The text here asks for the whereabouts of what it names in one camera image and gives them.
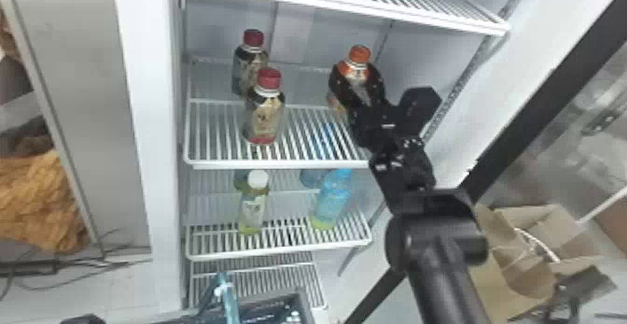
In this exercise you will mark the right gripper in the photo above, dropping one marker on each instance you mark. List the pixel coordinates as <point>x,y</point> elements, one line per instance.
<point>379,127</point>

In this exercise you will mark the fridge door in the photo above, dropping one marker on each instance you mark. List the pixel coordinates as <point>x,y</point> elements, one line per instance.
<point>534,115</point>

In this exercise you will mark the dark bottle red cap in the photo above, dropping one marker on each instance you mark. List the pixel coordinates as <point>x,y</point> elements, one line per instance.
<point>247,66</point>
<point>263,115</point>

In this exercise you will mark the cardboard box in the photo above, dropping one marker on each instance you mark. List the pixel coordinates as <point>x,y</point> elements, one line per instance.
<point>526,262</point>

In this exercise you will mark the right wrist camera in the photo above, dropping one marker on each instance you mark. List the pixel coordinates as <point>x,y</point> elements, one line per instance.
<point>417,107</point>

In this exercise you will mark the green bottle white cap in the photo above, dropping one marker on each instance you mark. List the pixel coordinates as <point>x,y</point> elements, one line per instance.
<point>253,205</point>

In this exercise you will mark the blue bottle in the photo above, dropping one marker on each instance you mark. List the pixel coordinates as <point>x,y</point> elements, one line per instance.
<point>332,199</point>

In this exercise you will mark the black basket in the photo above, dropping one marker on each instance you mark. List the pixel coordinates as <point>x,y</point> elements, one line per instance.
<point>267,311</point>

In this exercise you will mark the dark bottle orange cap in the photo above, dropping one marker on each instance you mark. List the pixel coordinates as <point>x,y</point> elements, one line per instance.
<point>353,81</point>

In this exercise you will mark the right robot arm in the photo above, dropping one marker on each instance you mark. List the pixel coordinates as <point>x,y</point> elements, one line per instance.
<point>436,247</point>

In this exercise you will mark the white fridge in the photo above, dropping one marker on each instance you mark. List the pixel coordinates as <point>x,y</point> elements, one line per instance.
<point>152,120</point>

